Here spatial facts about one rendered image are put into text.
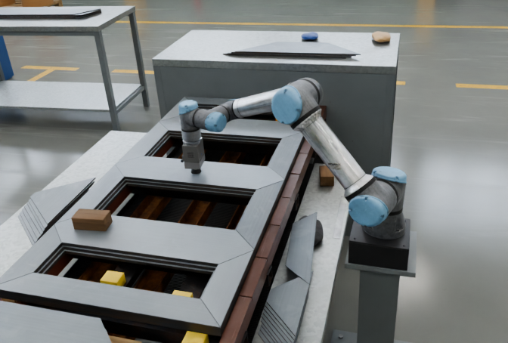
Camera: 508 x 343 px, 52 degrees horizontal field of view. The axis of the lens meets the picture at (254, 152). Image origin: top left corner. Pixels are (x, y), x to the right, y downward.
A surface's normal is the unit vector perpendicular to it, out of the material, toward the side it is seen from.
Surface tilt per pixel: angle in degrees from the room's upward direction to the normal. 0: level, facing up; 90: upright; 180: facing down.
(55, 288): 0
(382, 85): 90
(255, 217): 0
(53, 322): 0
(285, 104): 80
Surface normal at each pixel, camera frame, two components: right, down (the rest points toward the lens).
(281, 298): -0.06, -0.88
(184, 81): -0.27, 0.46
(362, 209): -0.47, 0.45
